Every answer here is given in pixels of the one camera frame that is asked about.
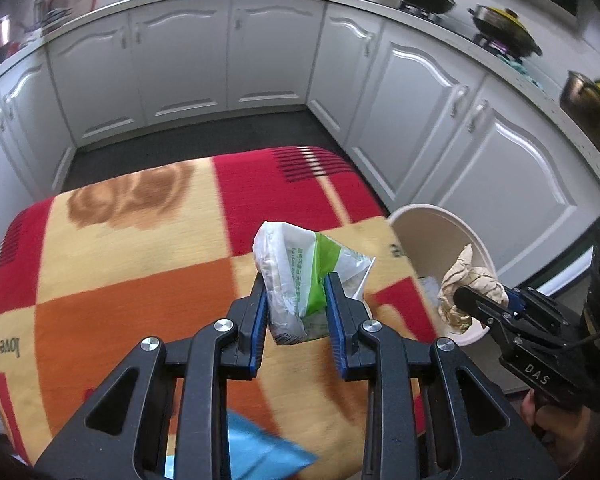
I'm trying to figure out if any dark steel pot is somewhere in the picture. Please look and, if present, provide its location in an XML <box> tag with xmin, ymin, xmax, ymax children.
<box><xmin>560</xmin><ymin>70</ymin><xmax>600</xmax><ymax>157</ymax></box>

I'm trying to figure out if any white kitchen cabinet row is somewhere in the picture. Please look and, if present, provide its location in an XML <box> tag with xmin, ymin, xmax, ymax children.
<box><xmin>0</xmin><ymin>0</ymin><xmax>600</xmax><ymax>311</ymax></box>

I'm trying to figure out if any blue face mask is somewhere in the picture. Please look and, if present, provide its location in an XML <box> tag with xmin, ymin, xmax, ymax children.
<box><xmin>165</xmin><ymin>407</ymin><xmax>317</xmax><ymax>480</ymax></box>

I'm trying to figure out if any white green plastic packet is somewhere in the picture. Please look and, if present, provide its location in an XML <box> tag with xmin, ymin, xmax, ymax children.
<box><xmin>252</xmin><ymin>220</ymin><xmax>377</xmax><ymax>347</ymax></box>

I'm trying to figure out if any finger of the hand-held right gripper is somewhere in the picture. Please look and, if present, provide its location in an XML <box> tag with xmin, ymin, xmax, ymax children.
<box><xmin>501</xmin><ymin>287</ymin><xmax>581</xmax><ymax>347</ymax></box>
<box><xmin>452</xmin><ymin>285</ymin><xmax>521</xmax><ymax>341</ymax></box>

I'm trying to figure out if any brown paper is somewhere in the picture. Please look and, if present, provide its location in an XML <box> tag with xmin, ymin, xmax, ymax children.
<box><xmin>437</xmin><ymin>242</ymin><xmax>510</xmax><ymax>335</ymax></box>

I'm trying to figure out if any person's right hand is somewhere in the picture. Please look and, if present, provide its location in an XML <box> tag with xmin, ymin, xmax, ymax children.
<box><xmin>519</xmin><ymin>387</ymin><xmax>600</xmax><ymax>467</ymax></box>

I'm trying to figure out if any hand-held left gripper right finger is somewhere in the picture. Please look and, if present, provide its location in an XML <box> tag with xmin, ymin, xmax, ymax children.
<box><xmin>322</xmin><ymin>271</ymin><xmax>561</xmax><ymax>480</ymax></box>

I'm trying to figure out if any teal cloth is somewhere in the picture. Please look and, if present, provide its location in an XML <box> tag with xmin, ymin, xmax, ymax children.
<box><xmin>499</xmin><ymin>52</ymin><xmax>547</xmax><ymax>90</ymax></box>

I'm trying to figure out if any beige waste bin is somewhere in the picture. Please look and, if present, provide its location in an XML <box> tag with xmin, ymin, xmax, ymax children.
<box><xmin>387</xmin><ymin>203</ymin><xmax>496</xmax><ymax>347</ymax></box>

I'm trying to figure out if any red orange printed blanket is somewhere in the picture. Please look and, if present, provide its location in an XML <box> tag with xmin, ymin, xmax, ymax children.
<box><xmin>0</xmin><ymin>145</ymin><xmax>441</xmax><ymax>479</ymax></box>

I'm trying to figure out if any yellow lidded pot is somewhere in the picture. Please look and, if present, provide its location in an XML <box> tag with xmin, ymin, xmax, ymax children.
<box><xmin>467</xmin><ymin>5</ymin><xmax>544</xmax><ymax>59</ymax></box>

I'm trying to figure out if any wire dish rack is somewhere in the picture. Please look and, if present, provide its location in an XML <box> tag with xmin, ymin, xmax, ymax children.
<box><xmin>34</xmin><ymin>0</ymin><xmax>99</xmax><ymax>37</ymax></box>

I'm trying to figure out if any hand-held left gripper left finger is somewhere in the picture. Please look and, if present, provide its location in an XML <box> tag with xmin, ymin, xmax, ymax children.
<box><xmin>35</xmin><ymin>272</ymin><xmax>271</xmax><ymax>480</ymax></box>

